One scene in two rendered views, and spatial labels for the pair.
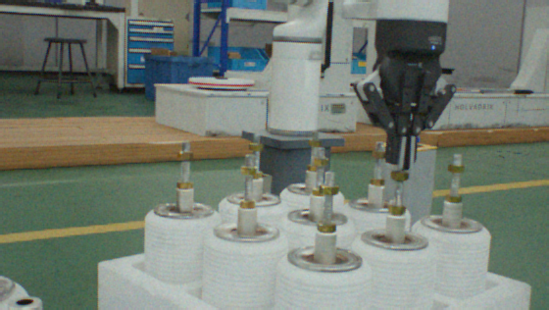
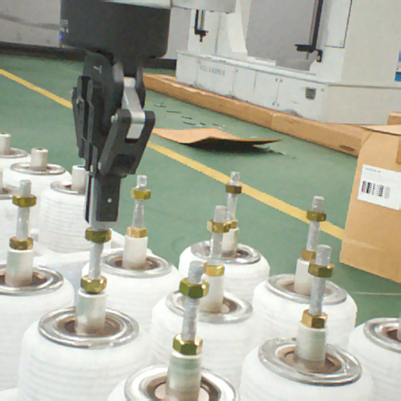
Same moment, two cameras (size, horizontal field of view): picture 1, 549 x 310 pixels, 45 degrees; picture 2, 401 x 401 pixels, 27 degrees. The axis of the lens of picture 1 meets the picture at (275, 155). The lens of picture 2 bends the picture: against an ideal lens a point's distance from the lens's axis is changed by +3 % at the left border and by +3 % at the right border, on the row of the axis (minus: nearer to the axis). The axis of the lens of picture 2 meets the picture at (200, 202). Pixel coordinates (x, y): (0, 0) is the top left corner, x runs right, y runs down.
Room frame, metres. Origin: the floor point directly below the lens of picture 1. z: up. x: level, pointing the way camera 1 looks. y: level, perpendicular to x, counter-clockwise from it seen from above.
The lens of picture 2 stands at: (0.85, -0.72, 0.49)
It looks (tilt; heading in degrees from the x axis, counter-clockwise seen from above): 13 degrees down; 95
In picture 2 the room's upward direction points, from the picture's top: 6 degrees clockwise
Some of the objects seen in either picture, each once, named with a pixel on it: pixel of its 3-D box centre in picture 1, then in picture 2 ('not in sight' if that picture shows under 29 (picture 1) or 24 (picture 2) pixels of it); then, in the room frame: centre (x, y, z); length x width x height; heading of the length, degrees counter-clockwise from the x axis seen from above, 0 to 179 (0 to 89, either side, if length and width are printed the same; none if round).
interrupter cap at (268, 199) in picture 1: (254, 200); (305, 290); (0.89, 0.03, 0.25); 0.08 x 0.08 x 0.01
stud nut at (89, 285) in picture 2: (397, 209); (93, 282); (0.73, -0.14, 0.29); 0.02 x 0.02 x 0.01; 77
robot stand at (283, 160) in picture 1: (288, 210); not in sight; (1.26, -0.03, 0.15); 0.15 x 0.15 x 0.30; 33
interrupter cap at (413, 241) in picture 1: (394, 240); (89, 328); (0.73, -0.14, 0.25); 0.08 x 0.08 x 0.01
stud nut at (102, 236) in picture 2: (399, 176); (98, 234); (0.73, -0.14, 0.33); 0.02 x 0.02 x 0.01; 77
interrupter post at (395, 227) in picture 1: (395, 229); (90, 311); (0.73, -0.14, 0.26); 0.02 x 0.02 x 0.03
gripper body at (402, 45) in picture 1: (408, 59); (113, 62); (0.73, -0.14, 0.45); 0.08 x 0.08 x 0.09
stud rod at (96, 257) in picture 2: (398, 193); (96, 260); (0.73, -0.14, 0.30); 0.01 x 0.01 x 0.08; 77
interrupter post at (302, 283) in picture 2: (254, 190); (307, 277); (0.89, 0.03, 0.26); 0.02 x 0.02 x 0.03
